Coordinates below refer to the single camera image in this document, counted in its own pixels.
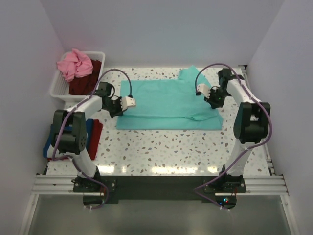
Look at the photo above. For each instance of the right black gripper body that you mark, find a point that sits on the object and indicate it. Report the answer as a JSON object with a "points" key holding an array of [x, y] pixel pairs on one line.
{"points": [[217, 97]]}

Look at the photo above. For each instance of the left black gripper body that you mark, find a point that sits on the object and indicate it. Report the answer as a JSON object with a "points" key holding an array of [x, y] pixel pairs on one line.
{"points": [[114, 107]]}

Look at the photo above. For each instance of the teal t shirt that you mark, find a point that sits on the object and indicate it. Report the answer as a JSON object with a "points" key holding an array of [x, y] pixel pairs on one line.
{"points": [[169, 104]]}

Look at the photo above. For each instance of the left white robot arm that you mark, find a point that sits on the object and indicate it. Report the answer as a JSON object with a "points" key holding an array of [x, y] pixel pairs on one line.
{"points": [[69, 129]]}

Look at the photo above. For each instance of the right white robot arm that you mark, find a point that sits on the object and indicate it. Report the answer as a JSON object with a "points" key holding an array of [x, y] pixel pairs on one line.
{"points": [[251, 122]]}

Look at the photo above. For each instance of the folded red t shirt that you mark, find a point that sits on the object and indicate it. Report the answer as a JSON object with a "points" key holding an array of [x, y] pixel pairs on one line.
{"points": [[95, 138]]}

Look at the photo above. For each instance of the folded blue printed t shirt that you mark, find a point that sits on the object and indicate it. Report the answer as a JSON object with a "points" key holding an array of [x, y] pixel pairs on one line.
{"points": [[48, 149]]}

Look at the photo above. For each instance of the dark red t shirt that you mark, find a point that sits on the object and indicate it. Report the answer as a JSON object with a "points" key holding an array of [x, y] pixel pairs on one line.
{"points": [[85, 85]]}

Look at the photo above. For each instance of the white plastic laundry basket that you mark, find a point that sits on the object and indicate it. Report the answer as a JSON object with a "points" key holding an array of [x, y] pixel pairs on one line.
{"points": [[59, 88]]}

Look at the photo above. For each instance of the pink t shirt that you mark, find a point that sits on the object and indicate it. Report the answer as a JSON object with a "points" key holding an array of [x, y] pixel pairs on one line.
{"points": [[76, 64]]}

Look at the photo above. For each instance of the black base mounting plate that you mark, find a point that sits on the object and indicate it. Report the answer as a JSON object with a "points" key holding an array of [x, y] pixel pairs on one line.
{"points": [[112, 189]]}

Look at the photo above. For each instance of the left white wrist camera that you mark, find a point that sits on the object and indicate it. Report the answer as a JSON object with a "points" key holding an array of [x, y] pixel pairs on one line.
{"points": [[127, 102]]}

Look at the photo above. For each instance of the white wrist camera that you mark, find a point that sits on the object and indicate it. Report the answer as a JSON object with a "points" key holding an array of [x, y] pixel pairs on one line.
{"points": [[127, 102], [204, 90]]}

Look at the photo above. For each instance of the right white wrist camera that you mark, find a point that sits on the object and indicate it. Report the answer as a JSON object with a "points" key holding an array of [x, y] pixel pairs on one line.
{"points": [[204, 90]]}

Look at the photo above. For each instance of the aluminium frame rail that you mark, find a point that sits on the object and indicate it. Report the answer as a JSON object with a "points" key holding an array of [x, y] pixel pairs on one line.
{"points": [[163, 156]]}

